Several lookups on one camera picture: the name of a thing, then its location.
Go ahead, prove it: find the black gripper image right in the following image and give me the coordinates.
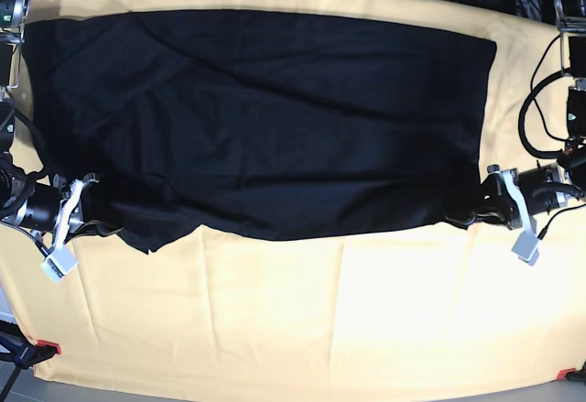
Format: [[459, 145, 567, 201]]
[[445, 164, 570, 230]]

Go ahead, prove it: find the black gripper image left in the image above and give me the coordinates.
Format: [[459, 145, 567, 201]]
[[20, 173, 122, 249]]

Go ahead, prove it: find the dark navy T-shirt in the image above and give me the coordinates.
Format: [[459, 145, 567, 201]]
[[23, 10, 497, 252]]

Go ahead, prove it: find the yellow table cloth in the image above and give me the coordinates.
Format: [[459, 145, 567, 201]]
[[1, 0, 585, 401]]

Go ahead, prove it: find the red-black clamp left corner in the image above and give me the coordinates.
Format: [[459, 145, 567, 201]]
[[1, 337, 61, 370]]

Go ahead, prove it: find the red-black clamp corner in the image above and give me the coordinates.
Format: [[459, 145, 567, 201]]
[[557, 364, 586, 384], [1, 337, 61, 370]]

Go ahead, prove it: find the red-black clamp right corner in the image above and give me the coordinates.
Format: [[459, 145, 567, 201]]
[[557, 364, 586, 384]]

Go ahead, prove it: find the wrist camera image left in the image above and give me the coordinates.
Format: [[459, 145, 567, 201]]
[[40, 246, 78, 283]]

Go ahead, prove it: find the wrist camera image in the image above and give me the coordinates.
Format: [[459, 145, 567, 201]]
[[512, 231, 541, 266], [40, 246, 78, 283]]

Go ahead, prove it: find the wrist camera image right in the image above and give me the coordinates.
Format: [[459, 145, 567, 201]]
[[512, 231, 541, 266]]

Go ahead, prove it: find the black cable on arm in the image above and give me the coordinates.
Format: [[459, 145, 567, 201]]
[[517, 33, 573, 160]]

